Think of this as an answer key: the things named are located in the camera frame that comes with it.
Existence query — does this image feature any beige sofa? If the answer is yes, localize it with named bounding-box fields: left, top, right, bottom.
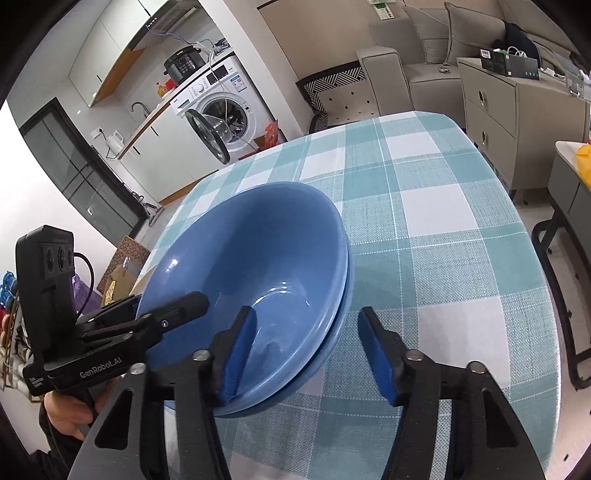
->
left=358, top=0, right=591, bottom=116

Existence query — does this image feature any black box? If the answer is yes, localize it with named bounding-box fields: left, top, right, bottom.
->
left=480, top=47, right=540, bottom=80

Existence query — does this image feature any white washing machine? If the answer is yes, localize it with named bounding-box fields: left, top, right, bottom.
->
left=170, top=53, right=278, bottom=164

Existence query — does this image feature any black pressure cooker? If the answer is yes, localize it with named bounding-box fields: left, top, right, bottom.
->
left=164, top=45, right=208, bottom=86

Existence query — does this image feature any white kitchen counter cabinet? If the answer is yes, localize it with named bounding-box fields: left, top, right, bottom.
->
left=117, top=99, right=218, bottom=206

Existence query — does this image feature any yellow bag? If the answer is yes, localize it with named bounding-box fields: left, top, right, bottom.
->
left=571, top=144, right=591, bottom=185

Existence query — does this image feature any black-and-white patterned chair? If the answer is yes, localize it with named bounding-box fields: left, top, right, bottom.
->
left=295, top=62, right=379, bottom=134

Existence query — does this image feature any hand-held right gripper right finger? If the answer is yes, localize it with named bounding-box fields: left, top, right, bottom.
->
left=358, top=306, right=548, bottom=480

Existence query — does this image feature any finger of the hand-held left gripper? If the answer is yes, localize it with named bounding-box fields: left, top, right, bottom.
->
left=76, top=292, right=209, bottom=358
left=76, top=295, right=141, bottom=324

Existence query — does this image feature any dark glass door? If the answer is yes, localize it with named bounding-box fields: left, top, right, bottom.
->
left=21, top=99, right=144, bottom=241

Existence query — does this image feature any black bag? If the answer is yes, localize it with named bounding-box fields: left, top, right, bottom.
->
left=503, top=22, right=539, bottom=58

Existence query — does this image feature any purple plastic bag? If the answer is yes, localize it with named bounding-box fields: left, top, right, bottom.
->
left=71, top=274, right=102, bottom=315

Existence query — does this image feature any beige drawer cabinet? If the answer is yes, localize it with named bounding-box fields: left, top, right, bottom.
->
left=456, top=56, right=589, bottom=192

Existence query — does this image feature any black metal chair frame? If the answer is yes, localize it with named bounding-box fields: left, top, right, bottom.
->
left=531, top=217, right=587, bottom=391

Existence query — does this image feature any black cable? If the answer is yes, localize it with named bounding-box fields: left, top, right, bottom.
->
left=71, top=251, right=95, bottom=319

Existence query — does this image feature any patterned cardboard box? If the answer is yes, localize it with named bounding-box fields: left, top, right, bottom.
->
left=97, top=235, right=151, bottom=296

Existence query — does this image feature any person's left forearm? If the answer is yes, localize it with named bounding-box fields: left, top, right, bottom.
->
left=39, top=415, right=84, bottom=480

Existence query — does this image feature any range hood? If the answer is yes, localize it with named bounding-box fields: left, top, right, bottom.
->
left=134, top=0, right=199, bottom=51

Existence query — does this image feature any white wall kitchen cabinet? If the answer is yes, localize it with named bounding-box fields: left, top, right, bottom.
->
left=69, top=0, right=153, bottom=109

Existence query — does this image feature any blue bowl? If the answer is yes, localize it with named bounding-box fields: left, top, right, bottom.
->
left=212, top=231, right=354, bottom=418
left=135, top=181, right=348, bottom=407

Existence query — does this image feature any person's left hand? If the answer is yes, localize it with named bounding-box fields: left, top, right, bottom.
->
left=39, top=390, right=109, bottom=437

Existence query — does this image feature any plaid tablecloth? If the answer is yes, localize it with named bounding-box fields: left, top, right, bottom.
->
left=139, top=111, right=561, bottom=480

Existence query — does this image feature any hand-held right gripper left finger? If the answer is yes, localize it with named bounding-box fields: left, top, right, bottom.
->
left=67, top=306, right=257, bottom=480

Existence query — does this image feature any wooden shoe rack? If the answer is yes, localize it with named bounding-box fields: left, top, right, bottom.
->
left=0, top=272, right=33, bottom=393

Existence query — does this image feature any grey side table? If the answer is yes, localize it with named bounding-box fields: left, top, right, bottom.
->
left=547, top=141, right=591, bottom=241

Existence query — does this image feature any grey sofa cushion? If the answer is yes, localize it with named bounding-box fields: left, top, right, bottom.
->
left=444, top=2, right=506, bottom=63
left=404, top=4, right=451, bottom=65

